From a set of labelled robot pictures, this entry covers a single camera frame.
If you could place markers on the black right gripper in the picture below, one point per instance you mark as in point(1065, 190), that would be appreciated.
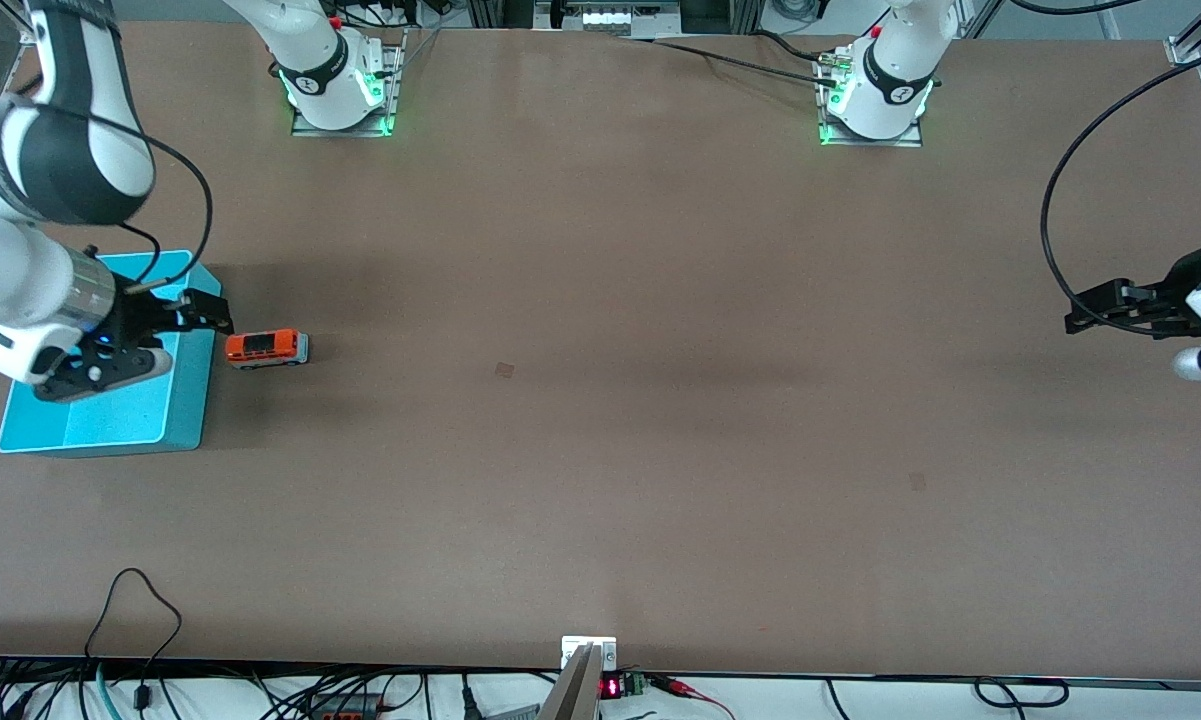
point(143, 316)

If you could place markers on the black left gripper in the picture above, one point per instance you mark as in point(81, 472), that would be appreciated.
point(1176, 292)

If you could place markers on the orange toy bus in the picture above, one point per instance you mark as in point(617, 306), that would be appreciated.
point(265, 347)

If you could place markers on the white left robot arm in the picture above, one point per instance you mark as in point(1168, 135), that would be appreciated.
point(895, 80)

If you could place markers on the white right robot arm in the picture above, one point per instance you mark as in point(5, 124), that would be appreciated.
point(20, 270)

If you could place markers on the blue plastic box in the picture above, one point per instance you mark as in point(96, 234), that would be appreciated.
point(120, 420)

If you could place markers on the black power strip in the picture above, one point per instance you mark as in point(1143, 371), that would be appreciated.
point(345, 708)

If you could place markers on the silver equipment rack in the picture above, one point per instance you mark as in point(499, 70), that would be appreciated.
point(610, 15)

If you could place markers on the red LED display module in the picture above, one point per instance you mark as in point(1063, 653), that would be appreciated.
point(620, 687)

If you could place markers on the red clip lead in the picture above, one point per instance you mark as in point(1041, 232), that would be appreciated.
point(690, 689)

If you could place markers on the metal base plate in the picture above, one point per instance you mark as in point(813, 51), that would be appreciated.
point(385, 110)
point(910, 138)

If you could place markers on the white mount bracket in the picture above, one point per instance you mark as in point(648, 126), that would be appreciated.
point(605, 650)

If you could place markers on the grey camera mount pole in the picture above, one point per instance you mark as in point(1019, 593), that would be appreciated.
point(575, 690)

